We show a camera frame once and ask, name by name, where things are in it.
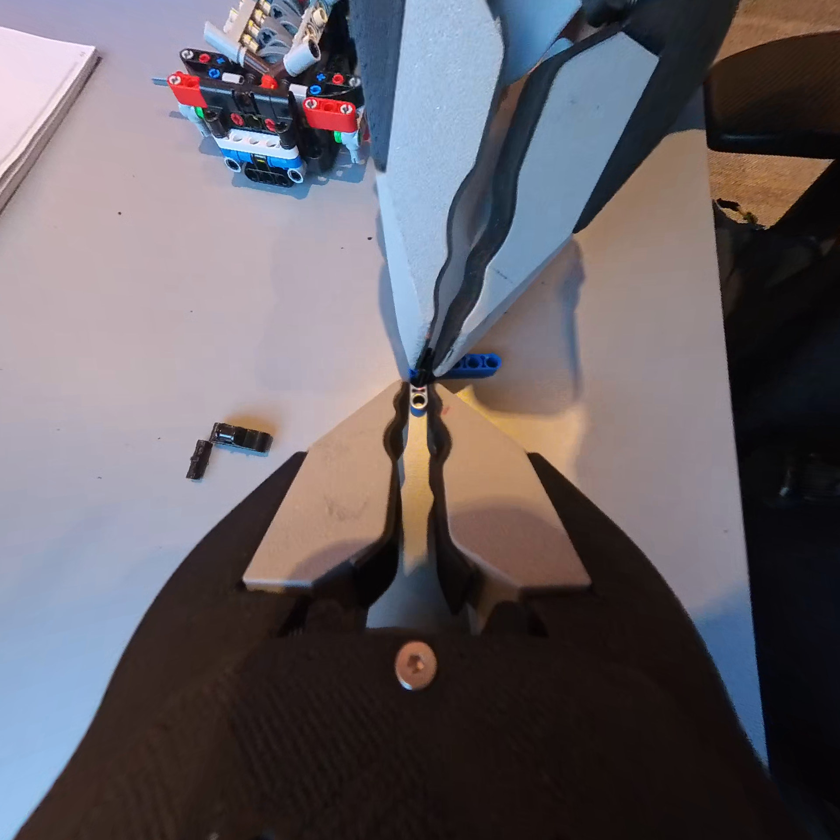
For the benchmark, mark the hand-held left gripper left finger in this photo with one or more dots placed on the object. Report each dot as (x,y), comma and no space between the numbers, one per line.
(328,518)

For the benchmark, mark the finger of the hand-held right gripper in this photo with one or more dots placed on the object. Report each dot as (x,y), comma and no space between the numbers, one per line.
(433,131)
(577,164)

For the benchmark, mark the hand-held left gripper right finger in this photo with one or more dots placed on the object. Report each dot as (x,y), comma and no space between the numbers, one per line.
(512,525)

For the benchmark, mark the black connector pin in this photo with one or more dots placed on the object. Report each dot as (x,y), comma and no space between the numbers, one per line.
(197,459)

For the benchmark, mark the blue angled beam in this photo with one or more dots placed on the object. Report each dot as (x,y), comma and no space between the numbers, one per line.
(482,363)

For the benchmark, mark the brick car chassis model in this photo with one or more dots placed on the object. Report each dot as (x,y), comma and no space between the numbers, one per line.
(262,111)

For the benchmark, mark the black office chair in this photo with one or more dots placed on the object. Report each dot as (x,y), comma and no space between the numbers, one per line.
(774,92)

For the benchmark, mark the black angled connector piece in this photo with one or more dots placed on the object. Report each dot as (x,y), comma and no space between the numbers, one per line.
(243,438)

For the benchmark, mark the building instruction booklet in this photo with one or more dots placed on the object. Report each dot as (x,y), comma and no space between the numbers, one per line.
(39,98)

